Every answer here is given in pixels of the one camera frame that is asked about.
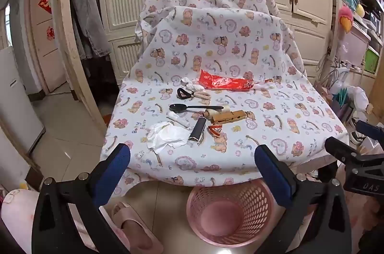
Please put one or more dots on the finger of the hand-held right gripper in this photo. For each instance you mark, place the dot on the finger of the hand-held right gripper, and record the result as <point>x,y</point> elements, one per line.
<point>370,128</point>
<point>340,149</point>

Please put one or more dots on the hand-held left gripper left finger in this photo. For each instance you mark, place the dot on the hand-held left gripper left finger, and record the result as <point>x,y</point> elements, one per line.
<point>115,164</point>

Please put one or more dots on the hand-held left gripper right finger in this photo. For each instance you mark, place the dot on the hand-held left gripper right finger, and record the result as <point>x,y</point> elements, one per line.
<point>271,173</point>

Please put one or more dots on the large white tissue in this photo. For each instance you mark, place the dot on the large white tissue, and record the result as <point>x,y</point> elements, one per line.
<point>166,135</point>

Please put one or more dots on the pink perforated plastic basket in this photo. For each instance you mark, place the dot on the pink perforated plastic basket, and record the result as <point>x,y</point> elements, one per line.
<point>231,221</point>

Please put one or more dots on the wooden clothespin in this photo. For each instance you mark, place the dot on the wooden clothespin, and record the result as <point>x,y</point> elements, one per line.
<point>229,117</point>

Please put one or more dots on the white plastic tube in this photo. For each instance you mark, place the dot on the white plastic tube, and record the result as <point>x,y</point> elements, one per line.
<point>177,119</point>

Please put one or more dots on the black cylinder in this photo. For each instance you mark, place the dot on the black cylinder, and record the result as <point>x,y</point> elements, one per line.
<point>198,129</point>

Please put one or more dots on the white black sneaker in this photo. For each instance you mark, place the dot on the white black sneaker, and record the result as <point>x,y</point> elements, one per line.
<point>357,136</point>

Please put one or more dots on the white plastic bag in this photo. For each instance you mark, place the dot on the white plastic bag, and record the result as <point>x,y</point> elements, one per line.
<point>358,96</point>

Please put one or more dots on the pink left slipper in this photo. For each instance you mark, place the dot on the pink left slipper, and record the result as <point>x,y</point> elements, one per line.
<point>120,210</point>

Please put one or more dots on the green storage box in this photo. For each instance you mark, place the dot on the green storage box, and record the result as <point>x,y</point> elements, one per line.
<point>371,60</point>

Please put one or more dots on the pink storage box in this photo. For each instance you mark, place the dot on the pink storage box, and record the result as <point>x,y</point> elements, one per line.
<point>352,45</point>

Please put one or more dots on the black plastic spoon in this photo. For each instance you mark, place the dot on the black plastic spoon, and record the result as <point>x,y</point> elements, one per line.
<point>180,108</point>

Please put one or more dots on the red plastic bag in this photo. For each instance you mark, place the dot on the red plastic bag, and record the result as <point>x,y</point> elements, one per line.
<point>223,81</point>

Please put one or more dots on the pink printed pajamas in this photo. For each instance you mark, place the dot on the pink printed pajamas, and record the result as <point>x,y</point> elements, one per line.
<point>18,212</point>

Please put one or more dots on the small white crumpled tissue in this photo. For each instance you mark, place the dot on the small white crumpled tissue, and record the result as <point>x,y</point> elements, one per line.
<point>190,84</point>

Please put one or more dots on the pink plush toy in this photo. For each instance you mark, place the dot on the pink plush toy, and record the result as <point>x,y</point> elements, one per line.
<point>346,18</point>

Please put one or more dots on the printed cartoon bear cloth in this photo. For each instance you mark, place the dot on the printed cartoon bear cloth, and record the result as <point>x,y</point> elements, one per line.
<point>240,62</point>

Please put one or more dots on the white refrigerator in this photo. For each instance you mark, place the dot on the white refrigerator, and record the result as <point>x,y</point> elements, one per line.
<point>15,98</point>

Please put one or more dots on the pink door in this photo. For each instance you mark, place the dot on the pink door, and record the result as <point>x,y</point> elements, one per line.
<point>45,56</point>

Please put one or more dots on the small red paper decoration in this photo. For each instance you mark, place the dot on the small red paper decoration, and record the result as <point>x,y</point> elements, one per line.
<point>50,33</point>

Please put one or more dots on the hanging grey clothes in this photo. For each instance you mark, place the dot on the hanging grey clothes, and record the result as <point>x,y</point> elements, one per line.
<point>87,2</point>

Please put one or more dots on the large red paper decoration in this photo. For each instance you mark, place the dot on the large red paper decoration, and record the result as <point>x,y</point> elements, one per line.
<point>45,2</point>

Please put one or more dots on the cream wooden post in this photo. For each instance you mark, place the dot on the cream wooden post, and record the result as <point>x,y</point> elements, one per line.
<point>66,32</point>

